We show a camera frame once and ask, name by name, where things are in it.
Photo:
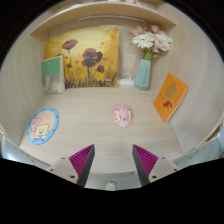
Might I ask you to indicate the round cartoon mouse pad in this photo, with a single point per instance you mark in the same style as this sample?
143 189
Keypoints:
42 126

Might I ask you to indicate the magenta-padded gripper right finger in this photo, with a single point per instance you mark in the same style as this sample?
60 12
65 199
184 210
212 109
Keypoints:
145 160

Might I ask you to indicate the yellow poppy painting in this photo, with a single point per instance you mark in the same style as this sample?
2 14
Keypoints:
86 56

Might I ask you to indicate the orange book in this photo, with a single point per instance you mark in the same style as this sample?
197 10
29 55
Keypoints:
170 96

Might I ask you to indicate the pink and white flower bouquet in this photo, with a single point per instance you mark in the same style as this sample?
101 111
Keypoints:
150 40

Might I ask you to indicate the wooden shelf board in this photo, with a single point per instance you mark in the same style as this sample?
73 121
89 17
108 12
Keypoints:
100 11

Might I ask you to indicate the green book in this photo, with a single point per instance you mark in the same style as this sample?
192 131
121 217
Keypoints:
52 75

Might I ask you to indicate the white power strip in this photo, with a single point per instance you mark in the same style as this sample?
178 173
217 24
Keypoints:
125 81

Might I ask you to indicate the teal faceted vase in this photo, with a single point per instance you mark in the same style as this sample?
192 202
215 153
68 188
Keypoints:
142 76

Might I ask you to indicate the pink computer mouse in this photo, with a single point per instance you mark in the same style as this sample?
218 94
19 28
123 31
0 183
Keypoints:
122 116

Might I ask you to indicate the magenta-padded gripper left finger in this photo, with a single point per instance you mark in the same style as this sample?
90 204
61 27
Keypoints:
81 160

